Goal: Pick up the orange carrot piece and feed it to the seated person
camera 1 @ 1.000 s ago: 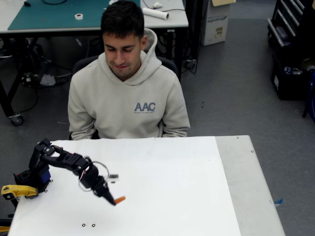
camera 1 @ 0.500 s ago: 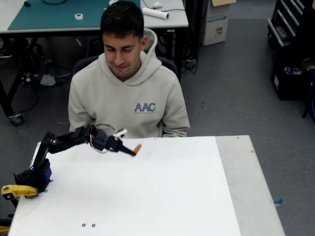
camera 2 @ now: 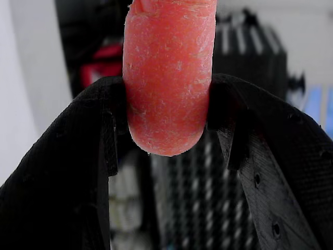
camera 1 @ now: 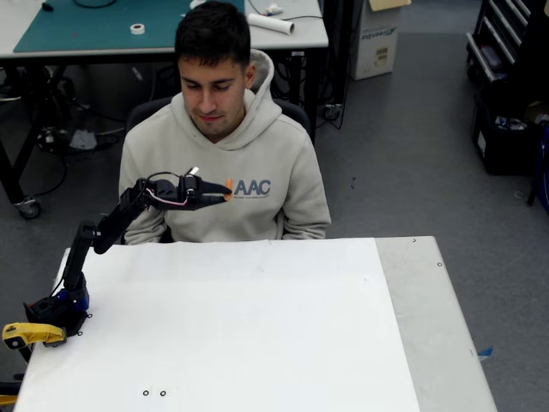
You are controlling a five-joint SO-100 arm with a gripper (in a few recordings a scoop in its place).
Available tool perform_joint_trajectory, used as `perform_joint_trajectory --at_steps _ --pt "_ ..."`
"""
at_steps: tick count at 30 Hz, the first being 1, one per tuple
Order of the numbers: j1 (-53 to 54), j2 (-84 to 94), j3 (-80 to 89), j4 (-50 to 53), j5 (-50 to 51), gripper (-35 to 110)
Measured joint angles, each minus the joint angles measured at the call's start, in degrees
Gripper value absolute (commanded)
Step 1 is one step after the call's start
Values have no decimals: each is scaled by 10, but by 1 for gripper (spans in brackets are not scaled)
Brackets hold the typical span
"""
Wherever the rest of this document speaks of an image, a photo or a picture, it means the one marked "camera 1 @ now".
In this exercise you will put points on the black caster wheel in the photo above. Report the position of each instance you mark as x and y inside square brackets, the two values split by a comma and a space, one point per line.
[332, 112]
[29, 209]

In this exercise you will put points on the man in beige hoodie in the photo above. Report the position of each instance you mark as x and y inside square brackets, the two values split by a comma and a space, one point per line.
[240, 150]

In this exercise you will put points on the white tape roll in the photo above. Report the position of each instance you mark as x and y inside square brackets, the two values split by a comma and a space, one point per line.
[137, 28]

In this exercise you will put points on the blue chair frame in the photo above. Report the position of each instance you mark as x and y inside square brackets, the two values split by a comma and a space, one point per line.
[541, 167]

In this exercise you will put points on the white cardboard box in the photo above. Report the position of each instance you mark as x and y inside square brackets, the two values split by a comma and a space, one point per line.
[377, 43]

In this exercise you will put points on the black office chair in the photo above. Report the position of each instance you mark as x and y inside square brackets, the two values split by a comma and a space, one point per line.
[141, 112]

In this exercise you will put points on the black storage bin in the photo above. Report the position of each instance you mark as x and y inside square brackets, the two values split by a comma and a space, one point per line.
[502, 150]

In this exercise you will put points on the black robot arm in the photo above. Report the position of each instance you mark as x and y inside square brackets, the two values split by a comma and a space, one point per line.
[107, 223]

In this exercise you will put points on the black tool cabinet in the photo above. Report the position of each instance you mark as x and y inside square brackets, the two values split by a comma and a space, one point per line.
[497, 38]

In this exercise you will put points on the crumpled white sheet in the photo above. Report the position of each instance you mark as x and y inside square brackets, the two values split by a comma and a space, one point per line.
[82, 139]

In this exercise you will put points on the green cutting mat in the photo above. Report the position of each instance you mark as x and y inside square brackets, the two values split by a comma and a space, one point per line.
[86, 26]

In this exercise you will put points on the yellow bar clamp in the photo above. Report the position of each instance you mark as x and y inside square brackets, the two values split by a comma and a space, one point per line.
[7, 397]
[34, 332]

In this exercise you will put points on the large white paper sheet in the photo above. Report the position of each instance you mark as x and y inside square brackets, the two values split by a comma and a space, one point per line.
[236, 326]

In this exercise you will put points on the small gripper camera board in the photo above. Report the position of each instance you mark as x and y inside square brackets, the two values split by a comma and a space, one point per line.
[194, 171]

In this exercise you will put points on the grey workbench with black legs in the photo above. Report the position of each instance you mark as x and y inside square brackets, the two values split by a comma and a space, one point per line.
[296, 38]

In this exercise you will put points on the blue tape scrap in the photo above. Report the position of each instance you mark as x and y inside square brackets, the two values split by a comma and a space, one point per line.
[485, 352]

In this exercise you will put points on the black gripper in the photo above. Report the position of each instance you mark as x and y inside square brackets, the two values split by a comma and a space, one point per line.
[198, 190]

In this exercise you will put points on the rolled white paper tube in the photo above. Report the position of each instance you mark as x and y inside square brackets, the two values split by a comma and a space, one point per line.
[270, 23]

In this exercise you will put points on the manila folder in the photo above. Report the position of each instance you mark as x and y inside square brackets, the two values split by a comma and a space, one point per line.
[388, 3]

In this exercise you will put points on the small orange carrot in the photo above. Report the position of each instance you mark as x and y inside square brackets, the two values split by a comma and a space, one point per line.
[229, 185]

